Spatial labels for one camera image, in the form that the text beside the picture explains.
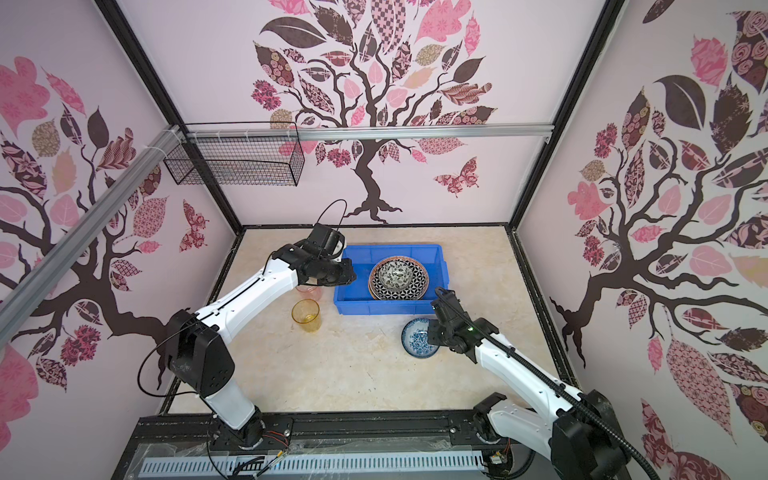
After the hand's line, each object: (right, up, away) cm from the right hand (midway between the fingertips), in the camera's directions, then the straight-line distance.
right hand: (434, 327), depth 85 cm
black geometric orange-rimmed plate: (-4, +9, +13) cm, 16 cm away
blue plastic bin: (-24, +6, +11) cm, 28 cm away
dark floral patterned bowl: (-11, +14, +16) cm, 24 cm away
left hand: (-24, +14, 0) cm, 27 cm away
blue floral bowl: (-6, -4, +3) cm, 7 cm away
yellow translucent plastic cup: (-39, +4, +4) cm, 39 cm away
